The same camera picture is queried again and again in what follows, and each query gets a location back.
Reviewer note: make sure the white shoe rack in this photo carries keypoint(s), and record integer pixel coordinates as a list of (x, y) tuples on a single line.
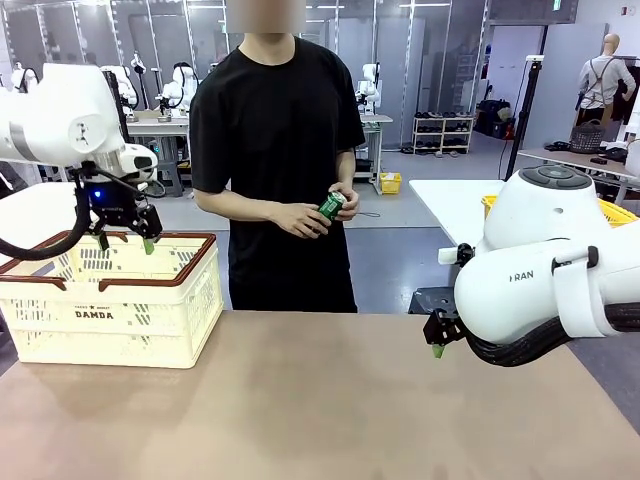
[(442, 135)]

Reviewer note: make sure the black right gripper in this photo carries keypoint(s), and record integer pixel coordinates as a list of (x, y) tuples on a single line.
[(442, 327)]

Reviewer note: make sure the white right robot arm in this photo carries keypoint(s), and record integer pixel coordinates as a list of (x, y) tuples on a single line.
[(525, 280)]

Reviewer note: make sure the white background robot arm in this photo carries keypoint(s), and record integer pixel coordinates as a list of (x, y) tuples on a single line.
[(370, 80), (177, 90), (25, 75)]

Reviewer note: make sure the black stand with white head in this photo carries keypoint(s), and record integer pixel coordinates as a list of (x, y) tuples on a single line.
[(522, 115)]

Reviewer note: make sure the cream plastic shopping basket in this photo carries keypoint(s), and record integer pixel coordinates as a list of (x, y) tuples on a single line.
[(150, 340)]

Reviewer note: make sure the large yellow shopping basket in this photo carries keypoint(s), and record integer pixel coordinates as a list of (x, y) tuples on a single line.
[(620, 215)]

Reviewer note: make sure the person's right forearm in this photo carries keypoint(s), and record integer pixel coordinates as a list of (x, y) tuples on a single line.
[(235, 207)]

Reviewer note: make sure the person's left forearm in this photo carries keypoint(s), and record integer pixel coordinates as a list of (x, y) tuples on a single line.
[(346, 167)]

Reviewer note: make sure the grey step stool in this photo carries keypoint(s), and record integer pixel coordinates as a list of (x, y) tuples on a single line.
[(170, 172)]

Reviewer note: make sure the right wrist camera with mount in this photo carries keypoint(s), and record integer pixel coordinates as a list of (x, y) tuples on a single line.
[(450, 255)]

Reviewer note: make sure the white table with basket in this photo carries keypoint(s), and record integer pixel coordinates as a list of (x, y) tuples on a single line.
[(450, 205)]

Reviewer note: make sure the person in black t-shirt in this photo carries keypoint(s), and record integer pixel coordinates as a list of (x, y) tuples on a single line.
[(280, 150)]

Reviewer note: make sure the background workbench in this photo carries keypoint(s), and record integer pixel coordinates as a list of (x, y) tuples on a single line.
[(165, 125)]

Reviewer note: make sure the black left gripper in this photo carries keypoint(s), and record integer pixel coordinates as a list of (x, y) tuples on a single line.
[(107, 210)]

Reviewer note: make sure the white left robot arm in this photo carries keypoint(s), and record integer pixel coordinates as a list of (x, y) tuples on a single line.
[(60, 120)]

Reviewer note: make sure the black camera stand pole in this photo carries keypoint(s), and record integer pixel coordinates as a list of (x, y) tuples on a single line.
[(122, 95)]

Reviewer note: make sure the mannequin with grey shirt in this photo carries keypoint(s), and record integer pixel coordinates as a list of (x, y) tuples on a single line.
[(600, 80)]

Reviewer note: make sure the green drink can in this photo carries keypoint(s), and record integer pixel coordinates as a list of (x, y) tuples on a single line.
[(330, 207)]

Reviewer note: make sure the small yellow basket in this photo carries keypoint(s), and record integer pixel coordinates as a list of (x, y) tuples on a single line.
[(391, 184)]

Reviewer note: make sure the person's right hand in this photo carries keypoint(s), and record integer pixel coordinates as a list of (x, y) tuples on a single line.
[(300, 222)]

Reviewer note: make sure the black bags pile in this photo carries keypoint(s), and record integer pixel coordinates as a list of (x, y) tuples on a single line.
[(492, 117)]

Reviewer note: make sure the black stool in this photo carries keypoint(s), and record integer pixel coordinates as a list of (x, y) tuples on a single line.
[(432, 300)]

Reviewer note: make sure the grey-topped background table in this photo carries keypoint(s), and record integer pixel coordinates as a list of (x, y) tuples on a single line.
[(565, 160)]

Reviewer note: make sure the person's left hand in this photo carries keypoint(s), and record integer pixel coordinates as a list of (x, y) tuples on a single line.
[(351, 205)]

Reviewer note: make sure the dark wicker basket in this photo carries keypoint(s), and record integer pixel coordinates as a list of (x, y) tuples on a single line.
[(587, 139)]

